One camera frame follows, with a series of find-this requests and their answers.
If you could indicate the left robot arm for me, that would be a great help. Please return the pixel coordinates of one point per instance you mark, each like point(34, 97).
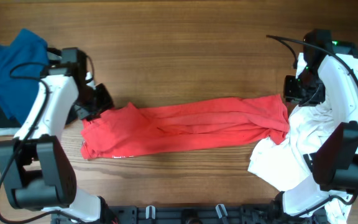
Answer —
point(35, 171)

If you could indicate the blue folded shirt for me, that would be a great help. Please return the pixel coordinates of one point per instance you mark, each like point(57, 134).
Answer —
point(26, 38)

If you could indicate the red printed t-shirt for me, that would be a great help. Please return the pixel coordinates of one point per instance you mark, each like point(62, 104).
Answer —
point(221, 122)

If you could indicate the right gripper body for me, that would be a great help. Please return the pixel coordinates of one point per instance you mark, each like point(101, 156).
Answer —
point(309, 91)

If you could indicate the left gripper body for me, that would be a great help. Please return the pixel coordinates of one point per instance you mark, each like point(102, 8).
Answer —
point(93, 102)

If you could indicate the white t-shirt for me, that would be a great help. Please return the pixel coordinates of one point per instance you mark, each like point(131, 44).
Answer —
point(283, 165)

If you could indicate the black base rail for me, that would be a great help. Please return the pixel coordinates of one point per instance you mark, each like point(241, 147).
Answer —
point(245, 214)

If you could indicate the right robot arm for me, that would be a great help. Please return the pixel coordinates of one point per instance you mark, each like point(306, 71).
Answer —
point(330, 74)

